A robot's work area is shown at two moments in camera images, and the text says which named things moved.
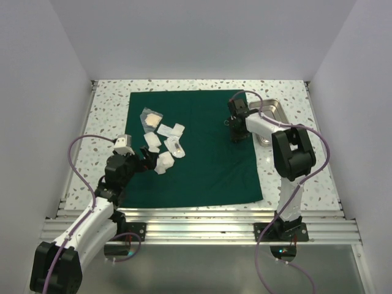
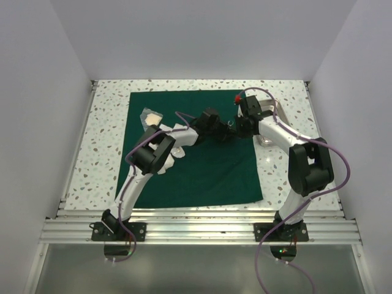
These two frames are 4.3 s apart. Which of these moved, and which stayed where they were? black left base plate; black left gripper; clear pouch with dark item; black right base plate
Moved: black left gripper
Stayed: clear pouch with dark item; black right base plate; black left base plate
